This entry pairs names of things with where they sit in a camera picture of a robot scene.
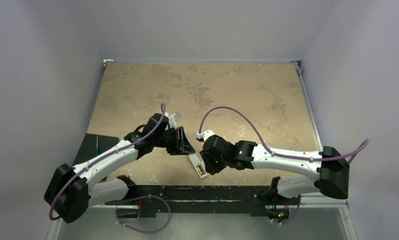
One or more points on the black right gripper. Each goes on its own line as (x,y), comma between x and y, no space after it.
(207,153)

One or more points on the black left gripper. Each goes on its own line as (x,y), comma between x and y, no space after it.
(181,145)

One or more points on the white remote control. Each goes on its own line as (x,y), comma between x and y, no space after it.
(197,163)

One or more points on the gold green AAA battery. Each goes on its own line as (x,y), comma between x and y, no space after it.
(202,170)

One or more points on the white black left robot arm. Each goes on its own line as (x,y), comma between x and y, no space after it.
(73,189)

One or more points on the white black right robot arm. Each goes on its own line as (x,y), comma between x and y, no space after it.
(325,172)

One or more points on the black mat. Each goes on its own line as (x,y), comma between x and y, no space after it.
(87,148)

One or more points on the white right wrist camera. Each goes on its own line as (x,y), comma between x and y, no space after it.
(203,136)

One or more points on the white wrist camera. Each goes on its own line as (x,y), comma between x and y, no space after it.
(172,119)
(203,136)

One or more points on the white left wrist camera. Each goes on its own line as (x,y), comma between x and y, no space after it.
(172,119)

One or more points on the green handled screwdriver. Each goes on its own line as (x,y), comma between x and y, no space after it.
(97,150)

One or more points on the aluminium frame rail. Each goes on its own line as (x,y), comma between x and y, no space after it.
(317,200)

